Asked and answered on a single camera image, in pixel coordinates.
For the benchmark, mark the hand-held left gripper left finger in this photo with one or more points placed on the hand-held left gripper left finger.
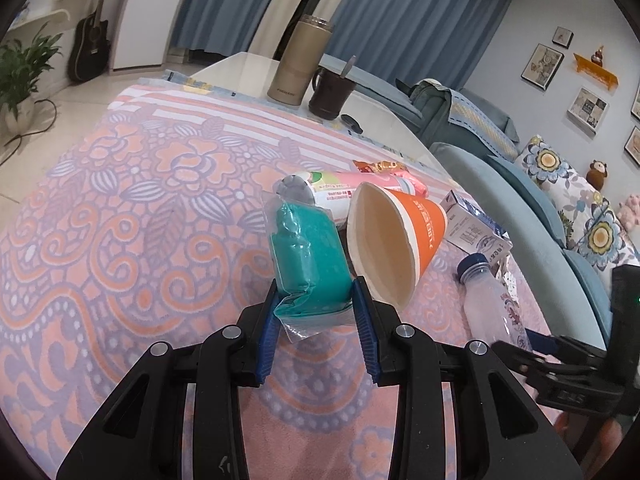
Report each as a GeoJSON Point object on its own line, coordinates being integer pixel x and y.
{"type": "Point", "coordinates": [265, 345]}

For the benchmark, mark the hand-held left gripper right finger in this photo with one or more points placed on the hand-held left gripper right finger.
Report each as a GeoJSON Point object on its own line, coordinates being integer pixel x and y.
{"type": "Point", "coordinates": [367, 340]}

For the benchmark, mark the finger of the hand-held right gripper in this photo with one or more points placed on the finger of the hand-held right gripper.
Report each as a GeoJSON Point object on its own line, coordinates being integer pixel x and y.
{"type": "Point", "coordinates": [515, 356]}
{"type": "Point", "coordinates": [542, 344]}

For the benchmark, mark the clear bottle with blue cap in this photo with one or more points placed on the clear bottle with blue cap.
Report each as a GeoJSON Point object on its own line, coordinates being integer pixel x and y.
{"type": "Point", "coordinates": [487, 300]}

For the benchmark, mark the teal packet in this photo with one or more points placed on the teal packet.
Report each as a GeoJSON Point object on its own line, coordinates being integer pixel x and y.
{"type": "Point", "coordinates": [305, 255]}

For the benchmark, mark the white and blue carton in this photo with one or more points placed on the white and blue carton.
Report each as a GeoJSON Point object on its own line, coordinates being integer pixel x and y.
{"type": "Point", "coordinates": [475, 230]}

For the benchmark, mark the orange paper cup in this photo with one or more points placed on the orange paper cup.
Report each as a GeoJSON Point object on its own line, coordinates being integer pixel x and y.
{"type": "Point", "coordinates": [425, 220]}

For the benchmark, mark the pink tube with grey lid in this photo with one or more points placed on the pink tube with grey lid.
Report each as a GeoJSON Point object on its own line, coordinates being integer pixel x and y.
{"type": "Point", "coordinates": [345, 186]}

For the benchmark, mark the orange snack packet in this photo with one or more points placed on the orange snack packet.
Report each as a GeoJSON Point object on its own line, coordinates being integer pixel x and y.
{"type": "Point", "coordinates": [382, 165]}

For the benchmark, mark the person's right hand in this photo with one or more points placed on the person's right hand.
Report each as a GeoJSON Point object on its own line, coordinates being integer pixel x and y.
{"type": "Point", "coordinates": [622, 450]}

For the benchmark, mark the floral back cushion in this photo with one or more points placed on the floral back cushion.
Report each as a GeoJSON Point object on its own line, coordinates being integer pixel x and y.
{"type": "Point", "coordinates": [600, 232]}
{"type": "Point", "coordinates": [550, 165]}

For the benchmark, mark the blue-grey fabric sofa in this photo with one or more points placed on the blue-grey fabric sofa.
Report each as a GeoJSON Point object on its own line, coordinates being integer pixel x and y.
{"type": "Point", "coordinates": [500, 200]}

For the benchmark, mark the pink pig plush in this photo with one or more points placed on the pink pig plush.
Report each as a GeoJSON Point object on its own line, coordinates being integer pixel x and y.
{"type": "Point", "coordinates": [630, 212]}

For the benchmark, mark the brown monkey plush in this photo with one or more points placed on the brown monkey plush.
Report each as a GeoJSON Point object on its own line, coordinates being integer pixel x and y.
{"type": "Point", "coordinates": [597, 175]}

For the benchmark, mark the pink floral printed blanket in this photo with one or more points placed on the pink floral printed blanket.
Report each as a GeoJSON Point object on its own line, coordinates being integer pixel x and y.
{"type": "Point", "coordinates": [125, 210]}

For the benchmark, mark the crown picture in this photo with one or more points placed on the crown picture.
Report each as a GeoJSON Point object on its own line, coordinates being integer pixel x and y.
{"type": "Point", "coordinates": [634, 145]}

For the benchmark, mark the white framed collage picture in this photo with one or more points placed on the white framed collage picture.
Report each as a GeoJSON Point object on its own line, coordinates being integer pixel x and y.
{"type": "Point", "coordinates": [589, 110]}

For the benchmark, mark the brown mug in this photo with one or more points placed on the brown mug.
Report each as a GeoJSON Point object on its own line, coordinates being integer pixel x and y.
{"type": "Point", "coordinates": [327, 95]}

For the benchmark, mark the floral framed picture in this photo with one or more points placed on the floral framed picture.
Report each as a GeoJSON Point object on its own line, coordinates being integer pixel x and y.
{"type": "Point", "coordinates": [636, 102]}

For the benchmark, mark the metal spoon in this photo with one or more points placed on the metal spoon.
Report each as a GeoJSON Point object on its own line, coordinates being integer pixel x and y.
{"type": "Point", "coordinates": [348, 65]}

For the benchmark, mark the tall black framed picture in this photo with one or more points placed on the tall black framed picture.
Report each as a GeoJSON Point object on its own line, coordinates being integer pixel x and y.
{"type": "Point", "coordinates": [542, 67]}

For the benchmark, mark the beige thermos flask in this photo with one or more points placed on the beige thermos flask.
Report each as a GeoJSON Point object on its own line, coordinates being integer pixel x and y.
{"type": "Point", "coordinates": [295, 65]}

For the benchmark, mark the small figurine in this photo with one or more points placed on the small figurine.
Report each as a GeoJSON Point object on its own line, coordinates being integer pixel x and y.
{"type": "Point", "coordinates": [597, 55]}

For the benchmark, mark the small black framed picture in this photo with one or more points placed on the small black framed picture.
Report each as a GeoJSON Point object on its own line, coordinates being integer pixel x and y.
{"type": "Point", "coordinates": [562, 37]}

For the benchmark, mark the blue curtain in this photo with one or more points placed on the blue curtain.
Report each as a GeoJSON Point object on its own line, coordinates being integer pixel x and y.
{"type": "Point", "coordinates": [225, 5]}
{"type": "Point", "coordinates": [420, 15]}

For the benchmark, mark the black acoustic guitar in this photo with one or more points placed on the black acoustic guitar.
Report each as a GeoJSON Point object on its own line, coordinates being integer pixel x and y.
{"type": "Point", "coordinates": [90, 50]}

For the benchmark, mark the white sheer curtain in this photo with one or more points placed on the white sheer curtain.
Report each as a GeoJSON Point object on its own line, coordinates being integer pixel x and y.
{"type": "Point", "coordinates": [280, 0]}

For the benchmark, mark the white refrigerator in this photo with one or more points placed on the white refrigerator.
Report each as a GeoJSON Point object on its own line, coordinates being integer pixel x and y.
{"type": "Point", "coordinates": [145, 15]}

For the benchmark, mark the potted green plant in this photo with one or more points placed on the potted green plant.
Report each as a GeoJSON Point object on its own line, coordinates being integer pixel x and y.
{"type": "Point", "coordinates": [25, 65]}

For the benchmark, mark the orange wall shelf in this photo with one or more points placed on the orange wall shelf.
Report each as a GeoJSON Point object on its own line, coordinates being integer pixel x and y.
{"type": "Point", "coordinates": [595, 72]}

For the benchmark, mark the white curved wall shelf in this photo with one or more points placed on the white curved wall shelf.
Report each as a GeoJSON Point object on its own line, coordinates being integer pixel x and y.
{"type": "Point", "coordinates": [45, 17]}

